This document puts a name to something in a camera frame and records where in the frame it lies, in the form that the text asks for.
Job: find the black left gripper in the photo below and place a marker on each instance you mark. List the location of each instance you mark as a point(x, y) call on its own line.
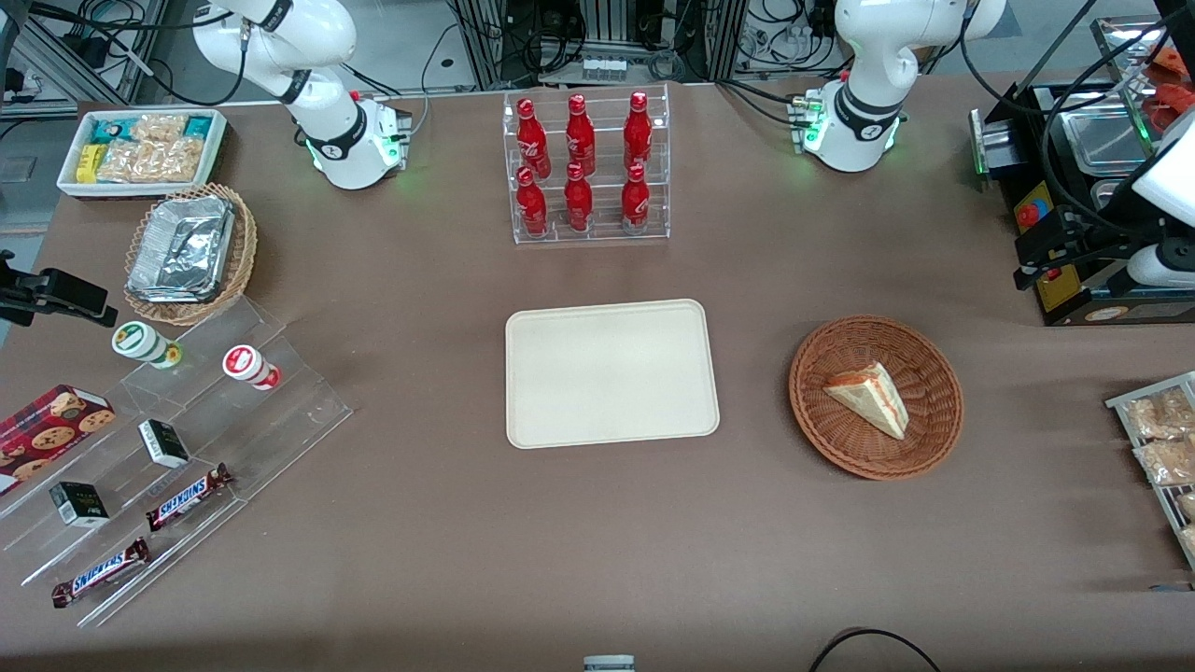
point(1089, 244)

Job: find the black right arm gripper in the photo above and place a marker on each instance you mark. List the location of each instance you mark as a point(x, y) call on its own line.
point(19, 295)

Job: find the triangular sandwich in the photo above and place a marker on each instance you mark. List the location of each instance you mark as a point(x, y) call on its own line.
point(873, 397)

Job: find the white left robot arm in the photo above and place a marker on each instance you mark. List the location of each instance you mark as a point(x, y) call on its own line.
point(864, 117)

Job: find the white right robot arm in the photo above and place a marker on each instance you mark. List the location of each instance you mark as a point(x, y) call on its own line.
point(347, 142)

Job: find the aluminium foil tray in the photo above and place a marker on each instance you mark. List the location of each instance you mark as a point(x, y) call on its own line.
point(182, 247)

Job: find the light wicker basket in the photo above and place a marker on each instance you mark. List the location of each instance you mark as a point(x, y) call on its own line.
point(241, 252)

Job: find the steel tray with red food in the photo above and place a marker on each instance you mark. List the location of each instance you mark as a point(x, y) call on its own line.
point(1116, 42)

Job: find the tray of packaged snacks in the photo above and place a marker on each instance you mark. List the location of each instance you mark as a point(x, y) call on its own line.
point(1153, 495)

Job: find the brown round wicker basket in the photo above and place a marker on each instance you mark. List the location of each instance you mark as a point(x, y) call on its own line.
point(826, 429)

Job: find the cream plastic tray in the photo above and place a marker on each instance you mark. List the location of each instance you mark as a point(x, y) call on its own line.
point(611, 373)

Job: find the red round button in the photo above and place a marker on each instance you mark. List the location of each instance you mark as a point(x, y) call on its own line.
point(1027, 216)

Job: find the green lidded cup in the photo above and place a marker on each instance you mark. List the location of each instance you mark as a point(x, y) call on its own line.
point(140, 342)

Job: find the white rectangular snack bin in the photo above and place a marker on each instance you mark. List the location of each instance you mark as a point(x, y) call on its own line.
point(70, 182)

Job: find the steel pan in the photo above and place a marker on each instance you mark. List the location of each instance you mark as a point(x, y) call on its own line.
point(1106, 140)

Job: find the yellow snack packet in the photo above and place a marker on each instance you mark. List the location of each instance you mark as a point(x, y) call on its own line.
point(88, 163)

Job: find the red cookie box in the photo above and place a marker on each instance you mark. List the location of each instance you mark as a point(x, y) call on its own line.
point(47, 429)

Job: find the clear bag of crackers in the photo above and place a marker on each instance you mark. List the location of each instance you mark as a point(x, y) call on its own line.
point(149, 160)
point(161, 126)

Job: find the black food warmer cabinet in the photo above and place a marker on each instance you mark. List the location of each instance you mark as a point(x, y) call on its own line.
point(1036, 98)

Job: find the teal snack packet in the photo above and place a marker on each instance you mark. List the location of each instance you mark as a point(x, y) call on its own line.
point(108, 131)
point(198, 127)

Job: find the small black box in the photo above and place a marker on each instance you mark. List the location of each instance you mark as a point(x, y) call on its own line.
point(79, 505)
point(164, 443)

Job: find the red lidded cup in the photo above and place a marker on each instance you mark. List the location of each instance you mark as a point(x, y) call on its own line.
point(247, 365)

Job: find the clear bag of pastry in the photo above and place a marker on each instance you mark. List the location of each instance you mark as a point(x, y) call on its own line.
point(1167, 461)
point(1162, 412)

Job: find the Snickers chocolate bar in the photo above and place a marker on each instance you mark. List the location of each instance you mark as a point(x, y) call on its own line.
point(187, 497)
point(98, 573)

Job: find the clear acrylic stepped display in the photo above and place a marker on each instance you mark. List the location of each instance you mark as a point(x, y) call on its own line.
point(280, 411)

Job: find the red cola bottle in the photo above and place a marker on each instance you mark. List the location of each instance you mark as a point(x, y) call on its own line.
point(580, 135)
point(532, 140)
point(638, 131)
point(532, 205)
point(635, 201)
point(578, 201)

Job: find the clear acrylic bottle rack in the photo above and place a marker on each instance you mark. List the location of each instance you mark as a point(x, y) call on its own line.
point(597, 238)

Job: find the small grey device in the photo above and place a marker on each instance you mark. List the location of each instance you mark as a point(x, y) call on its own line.
point(609, 664)

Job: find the aluminium frame structure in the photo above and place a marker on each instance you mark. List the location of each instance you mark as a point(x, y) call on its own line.
point(56, 47)

